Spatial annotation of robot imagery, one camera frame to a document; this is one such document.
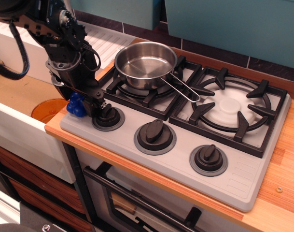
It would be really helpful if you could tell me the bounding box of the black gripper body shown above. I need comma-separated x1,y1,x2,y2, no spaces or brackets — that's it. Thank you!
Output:
46,44,104,100

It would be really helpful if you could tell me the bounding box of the black middle stove knob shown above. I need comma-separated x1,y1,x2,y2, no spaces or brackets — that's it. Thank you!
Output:
134,119,177,156

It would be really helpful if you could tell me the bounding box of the black right burner grate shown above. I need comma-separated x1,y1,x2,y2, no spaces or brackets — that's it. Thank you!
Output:
169,67,291,158

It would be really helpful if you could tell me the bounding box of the white toy sink unit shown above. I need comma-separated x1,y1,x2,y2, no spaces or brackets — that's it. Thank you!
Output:
0,22,135,184

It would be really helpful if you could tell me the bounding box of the black burner grate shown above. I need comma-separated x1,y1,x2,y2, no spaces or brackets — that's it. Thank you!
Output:
169,67,291,158
99,56,202,120

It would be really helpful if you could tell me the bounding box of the wooden drawer front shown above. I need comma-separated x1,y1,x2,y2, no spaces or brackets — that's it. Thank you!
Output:
0,147,95,232

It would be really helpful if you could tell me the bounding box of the blue toy blueberry cluster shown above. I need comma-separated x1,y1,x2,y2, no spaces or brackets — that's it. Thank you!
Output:
66,91,86,117

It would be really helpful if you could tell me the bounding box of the orange plastic bowl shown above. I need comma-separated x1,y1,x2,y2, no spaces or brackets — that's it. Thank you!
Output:
31,99,68,124

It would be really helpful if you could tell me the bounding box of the black right stove knob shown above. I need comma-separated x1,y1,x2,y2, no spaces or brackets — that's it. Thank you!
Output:
189,144,228,177

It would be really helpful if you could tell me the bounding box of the black left stove knob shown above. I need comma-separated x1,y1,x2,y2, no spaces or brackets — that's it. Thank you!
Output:
92,103,125,131

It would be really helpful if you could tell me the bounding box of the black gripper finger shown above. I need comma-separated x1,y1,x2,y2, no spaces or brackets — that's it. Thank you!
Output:
55,83,74,100
83,97,106,117

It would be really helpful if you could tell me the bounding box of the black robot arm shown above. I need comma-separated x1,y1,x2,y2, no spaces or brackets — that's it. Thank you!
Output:
0,0,109,117

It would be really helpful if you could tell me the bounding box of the black left burner grate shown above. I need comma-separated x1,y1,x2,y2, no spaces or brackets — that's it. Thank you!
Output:
99,56,202,120

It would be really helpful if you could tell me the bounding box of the grey toy stove top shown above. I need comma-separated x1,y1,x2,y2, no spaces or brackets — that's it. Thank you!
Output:
59,55,292,213

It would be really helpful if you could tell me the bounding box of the black braided cable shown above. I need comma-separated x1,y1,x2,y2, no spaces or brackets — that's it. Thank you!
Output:
0,20,30,81

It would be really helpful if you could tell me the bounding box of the oven door with handle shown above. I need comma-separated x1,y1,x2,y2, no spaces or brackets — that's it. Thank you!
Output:
83,162,245,232

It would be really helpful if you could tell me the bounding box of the black stove knob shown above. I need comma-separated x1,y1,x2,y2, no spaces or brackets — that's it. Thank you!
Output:
92,103,125,131
134,119,177,156
189,144,228,177

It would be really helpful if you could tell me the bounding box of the stainless steel pan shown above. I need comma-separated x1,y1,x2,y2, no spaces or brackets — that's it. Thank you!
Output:
114,42,201,103

